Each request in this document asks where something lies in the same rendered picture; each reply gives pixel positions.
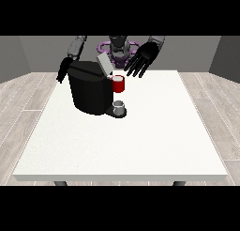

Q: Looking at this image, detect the red pod holder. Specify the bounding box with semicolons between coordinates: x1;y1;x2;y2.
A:
111;74;127;94

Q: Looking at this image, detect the pale grey machine lid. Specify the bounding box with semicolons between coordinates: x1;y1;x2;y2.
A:
95;52;114;76

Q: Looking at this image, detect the grey trunk with purple rings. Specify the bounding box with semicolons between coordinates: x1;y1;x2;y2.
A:
97;36;141;69

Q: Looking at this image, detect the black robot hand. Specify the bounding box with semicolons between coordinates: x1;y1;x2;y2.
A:
55;55;75;85
123;41;160;79

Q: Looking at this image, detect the black coffee machine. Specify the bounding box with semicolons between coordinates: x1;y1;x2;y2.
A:
67;60;128;118

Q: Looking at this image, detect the small grey cup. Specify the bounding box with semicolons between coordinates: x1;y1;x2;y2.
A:
112;100;127;116

